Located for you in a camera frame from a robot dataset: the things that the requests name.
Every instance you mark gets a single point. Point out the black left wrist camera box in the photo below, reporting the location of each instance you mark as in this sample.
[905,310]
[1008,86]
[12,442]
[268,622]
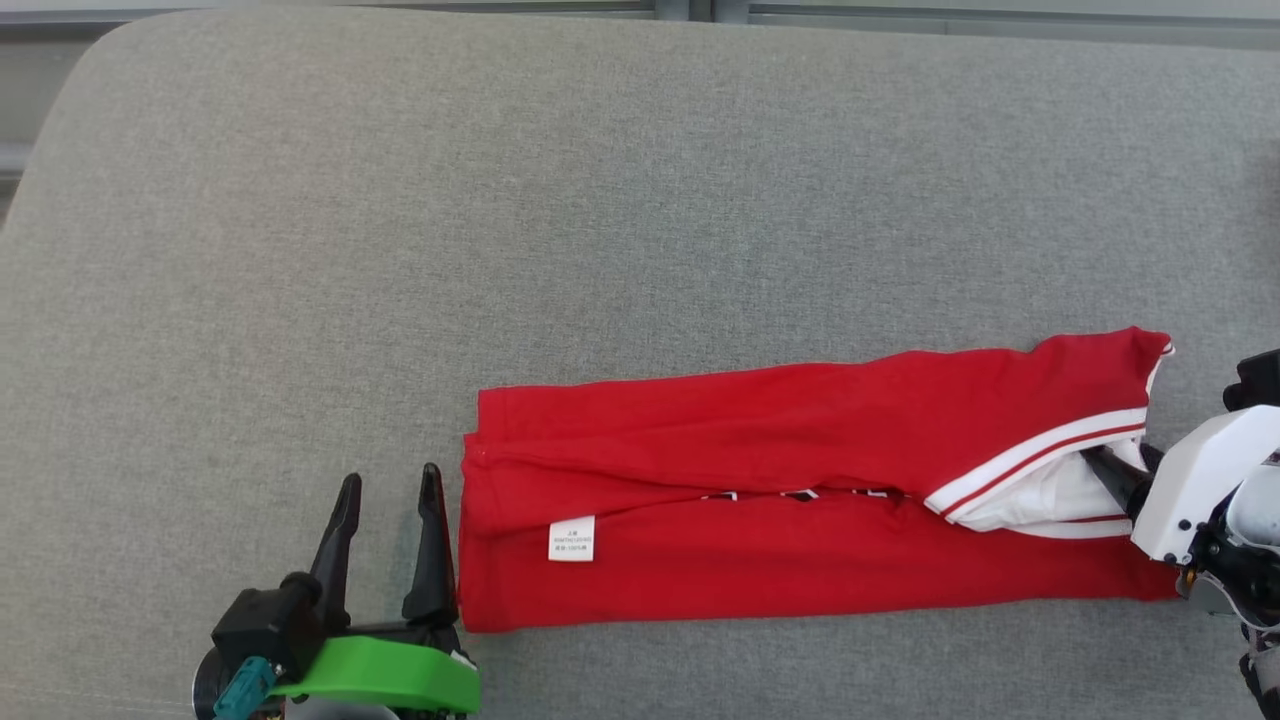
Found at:
[265,620]

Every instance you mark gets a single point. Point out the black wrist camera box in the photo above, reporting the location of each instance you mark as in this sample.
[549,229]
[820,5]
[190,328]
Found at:
[1258,380]
[265,620]

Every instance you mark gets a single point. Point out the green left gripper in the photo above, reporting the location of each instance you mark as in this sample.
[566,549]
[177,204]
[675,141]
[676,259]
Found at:
[390,668]

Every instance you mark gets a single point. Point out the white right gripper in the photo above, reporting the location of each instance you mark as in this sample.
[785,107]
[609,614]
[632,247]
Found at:
[1200,480]

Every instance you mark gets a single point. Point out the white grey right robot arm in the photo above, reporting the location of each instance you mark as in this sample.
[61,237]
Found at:
[1258,515]

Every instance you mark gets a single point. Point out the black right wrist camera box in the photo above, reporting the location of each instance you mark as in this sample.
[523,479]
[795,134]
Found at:
[1258,380]

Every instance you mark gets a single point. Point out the red shorts with number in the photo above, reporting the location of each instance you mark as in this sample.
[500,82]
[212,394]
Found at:
[760,450]

